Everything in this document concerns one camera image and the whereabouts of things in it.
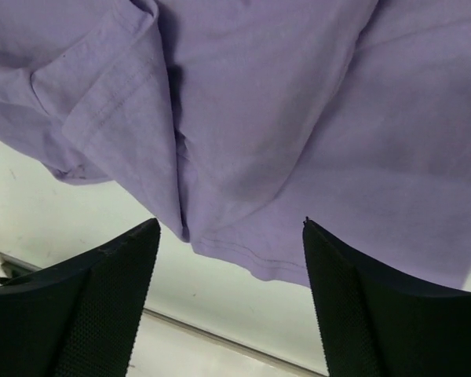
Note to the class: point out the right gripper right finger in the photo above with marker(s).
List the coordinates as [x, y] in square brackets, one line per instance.
[375, 320]

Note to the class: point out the purple t-shirt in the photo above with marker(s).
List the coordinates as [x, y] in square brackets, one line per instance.
[232, 121]

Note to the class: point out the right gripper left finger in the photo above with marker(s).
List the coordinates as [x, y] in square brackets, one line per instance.
[79, 317]

